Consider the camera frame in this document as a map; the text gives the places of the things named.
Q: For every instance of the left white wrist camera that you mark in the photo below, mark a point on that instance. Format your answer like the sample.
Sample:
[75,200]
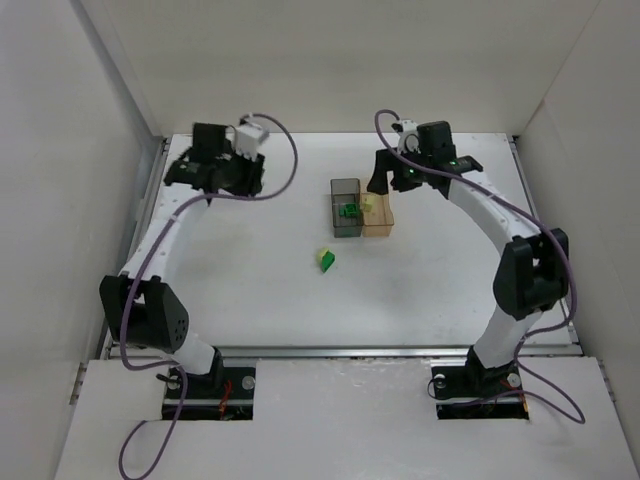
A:
[249,136]

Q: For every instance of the grey transparent container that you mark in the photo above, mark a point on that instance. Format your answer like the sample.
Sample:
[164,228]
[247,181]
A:
[347,219]

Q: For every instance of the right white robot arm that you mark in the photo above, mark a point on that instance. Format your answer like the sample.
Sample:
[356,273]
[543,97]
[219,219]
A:
[531,276]

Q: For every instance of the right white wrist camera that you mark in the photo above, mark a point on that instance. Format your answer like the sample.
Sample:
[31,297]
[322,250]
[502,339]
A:
[408,141]

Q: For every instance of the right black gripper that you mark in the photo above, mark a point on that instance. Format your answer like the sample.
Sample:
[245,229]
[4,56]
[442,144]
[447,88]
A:
[388,170]

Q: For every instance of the orange transparent container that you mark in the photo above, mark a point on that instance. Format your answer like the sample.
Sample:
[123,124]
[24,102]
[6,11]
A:
[379,222]

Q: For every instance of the dark green square lego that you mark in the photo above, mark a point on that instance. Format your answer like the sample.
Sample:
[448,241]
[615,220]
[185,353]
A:
[353,209]

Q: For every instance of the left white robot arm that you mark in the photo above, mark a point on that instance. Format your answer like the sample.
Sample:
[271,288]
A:
[140,306]

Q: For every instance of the dark green curved lego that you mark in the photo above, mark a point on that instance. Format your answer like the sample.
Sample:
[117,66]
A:
[326,260]

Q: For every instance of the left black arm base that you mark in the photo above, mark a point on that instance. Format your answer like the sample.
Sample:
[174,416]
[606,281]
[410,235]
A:
[225,394]

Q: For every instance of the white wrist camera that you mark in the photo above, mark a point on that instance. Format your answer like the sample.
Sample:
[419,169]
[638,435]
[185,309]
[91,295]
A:
[408,141]
[249,136]

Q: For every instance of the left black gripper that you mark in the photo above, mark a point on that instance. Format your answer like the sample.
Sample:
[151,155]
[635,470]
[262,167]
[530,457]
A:
[245,176]

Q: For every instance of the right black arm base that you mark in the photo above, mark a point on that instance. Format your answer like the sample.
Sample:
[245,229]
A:
[469,391]

